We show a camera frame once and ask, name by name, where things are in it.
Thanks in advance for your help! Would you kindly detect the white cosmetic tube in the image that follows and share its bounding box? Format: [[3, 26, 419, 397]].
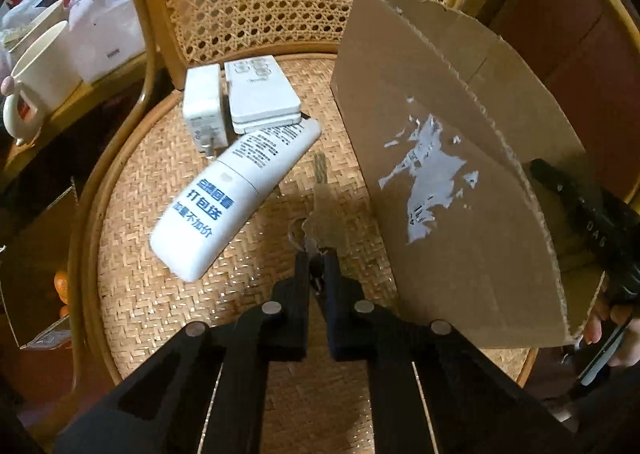
[[149, 117, 322, 281]]

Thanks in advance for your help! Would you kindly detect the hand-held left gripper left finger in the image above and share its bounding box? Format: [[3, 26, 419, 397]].
[[52, 250, 312, 454]]

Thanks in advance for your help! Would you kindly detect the white plug charger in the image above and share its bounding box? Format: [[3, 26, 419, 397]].
[[182, 64, 232, 160]]

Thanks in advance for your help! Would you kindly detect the white paper bag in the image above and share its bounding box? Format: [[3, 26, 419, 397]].
[[65, 0, 147, 84]]

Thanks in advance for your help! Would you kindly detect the cream paper cup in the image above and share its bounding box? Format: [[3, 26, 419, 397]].
[[0, 0, 66, 52]]

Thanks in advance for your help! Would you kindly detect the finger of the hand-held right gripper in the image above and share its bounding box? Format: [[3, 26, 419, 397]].
[[530, 158, 640, 305]]

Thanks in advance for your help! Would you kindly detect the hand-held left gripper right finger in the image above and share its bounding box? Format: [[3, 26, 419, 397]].
[[322, 250, 583, 454]]

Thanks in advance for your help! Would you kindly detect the flat white remote control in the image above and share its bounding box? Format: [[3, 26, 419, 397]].
[[223, 54, 303, 137]]

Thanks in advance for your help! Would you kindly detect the pile of loose oranges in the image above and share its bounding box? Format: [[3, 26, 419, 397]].
[[54, 270, 71, 317]]

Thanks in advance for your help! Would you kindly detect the small cardboard box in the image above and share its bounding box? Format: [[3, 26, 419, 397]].
[[0, 177, 83, 350]]

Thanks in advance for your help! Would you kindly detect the person's right hand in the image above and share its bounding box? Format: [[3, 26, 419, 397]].
[[582, 284, 640, 370]]

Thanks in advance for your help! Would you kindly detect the large cardboard box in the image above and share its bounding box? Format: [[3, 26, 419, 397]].
[[330, 0, 608, 350]]

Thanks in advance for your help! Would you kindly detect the key ring with keys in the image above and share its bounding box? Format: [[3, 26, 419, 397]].
[[287, 151, 351, 295]]

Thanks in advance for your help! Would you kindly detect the wooden side table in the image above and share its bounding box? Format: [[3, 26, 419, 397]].
[[0, 52, 151, 185]]

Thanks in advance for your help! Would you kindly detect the cream ceramic mug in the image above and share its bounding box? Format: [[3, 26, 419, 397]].
[[1, 20, 83, 146]]

